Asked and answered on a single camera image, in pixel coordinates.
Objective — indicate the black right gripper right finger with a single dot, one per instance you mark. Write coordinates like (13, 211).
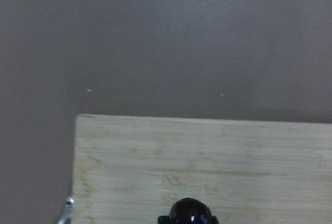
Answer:
(214, 220)

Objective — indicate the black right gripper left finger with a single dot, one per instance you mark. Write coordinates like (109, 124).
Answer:
(163, 220)

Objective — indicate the dark red cherry pair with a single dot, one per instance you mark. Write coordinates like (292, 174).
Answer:
(189, 210)

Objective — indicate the wooden cutting board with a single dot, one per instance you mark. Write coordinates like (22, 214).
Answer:
(133, 169)

